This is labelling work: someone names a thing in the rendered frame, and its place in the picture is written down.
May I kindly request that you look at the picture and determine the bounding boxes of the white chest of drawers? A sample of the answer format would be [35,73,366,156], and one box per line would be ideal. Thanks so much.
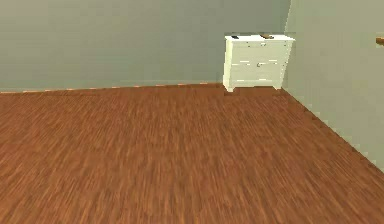
[222,33,296,93]

